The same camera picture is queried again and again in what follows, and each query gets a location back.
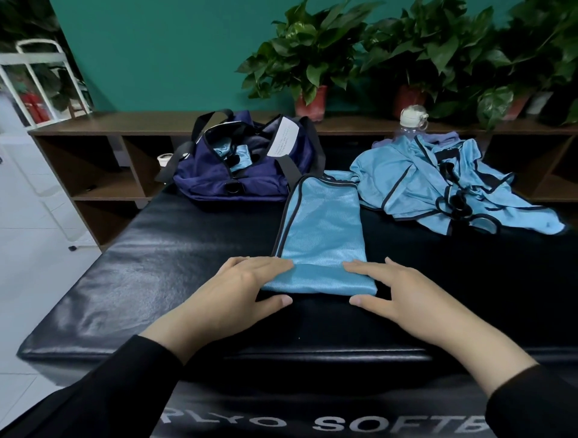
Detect navy blue bag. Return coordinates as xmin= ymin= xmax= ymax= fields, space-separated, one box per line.
xmin=155 ymin=108 xmax=326 ymax=202

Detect red bottle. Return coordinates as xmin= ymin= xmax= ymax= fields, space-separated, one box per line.
xmin=22 ymin=90 xmax=52 ymax=125

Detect person's left forearm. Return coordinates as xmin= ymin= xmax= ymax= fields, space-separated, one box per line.
xmin=0 ymin=316 xmax=209 ymax=438

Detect wooden shelf cabinet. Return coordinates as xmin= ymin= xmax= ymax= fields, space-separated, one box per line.
xmin=27 ymin=111 xmax=578 ymax=252

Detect person's right hand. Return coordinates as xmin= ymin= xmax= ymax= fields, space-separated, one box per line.
xmin=343 ymin=257 xmax=502 ymax=353

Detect black leather bench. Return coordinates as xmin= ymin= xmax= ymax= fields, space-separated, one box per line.
xmin=16 ymin=176 xmax=578 ymax=438

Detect white wheeled cart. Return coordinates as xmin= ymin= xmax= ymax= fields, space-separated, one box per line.
xmin=0 ymin=38 xmax=93 ymax=249

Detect person's left hand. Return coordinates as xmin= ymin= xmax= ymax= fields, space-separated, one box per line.
xmin=176 ymin=255 xmax=296 ymax=348

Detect green plant in red pot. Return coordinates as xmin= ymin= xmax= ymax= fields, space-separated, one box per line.
xmin=356 ymin=0 xmax=502 ymax=120
xmin=237 ymin=0 xmax=381 ymax=123

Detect green plant in white pot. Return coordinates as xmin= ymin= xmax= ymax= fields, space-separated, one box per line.
xmin=474 ymin=0 xmax=578 ymax=130

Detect clear bottle silver cap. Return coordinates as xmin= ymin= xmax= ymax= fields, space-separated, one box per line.
xmin=399 ymin=105 xmax=430 ymax=141

